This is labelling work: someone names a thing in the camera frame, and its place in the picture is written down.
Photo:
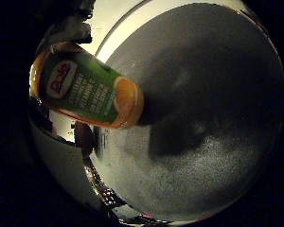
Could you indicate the orange juice bottle green cap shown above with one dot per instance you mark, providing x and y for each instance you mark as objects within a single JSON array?
[{"x": 90, "y": 88}]

